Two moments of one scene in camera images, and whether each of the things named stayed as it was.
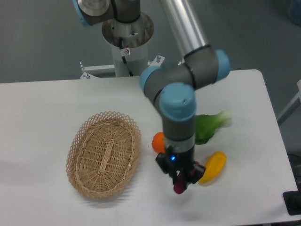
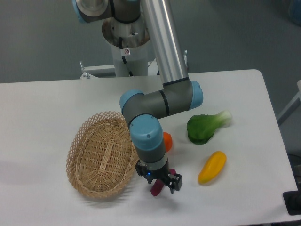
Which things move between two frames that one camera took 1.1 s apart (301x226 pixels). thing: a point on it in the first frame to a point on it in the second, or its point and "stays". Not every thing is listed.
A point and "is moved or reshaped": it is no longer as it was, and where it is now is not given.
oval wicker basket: [102, 153] stays
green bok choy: [205, 125] stays
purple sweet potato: [179, 185] is moved or reshaped
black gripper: [173, 163] to [173, 181]
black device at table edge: [292, 200] stays
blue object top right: [295, 11] stays
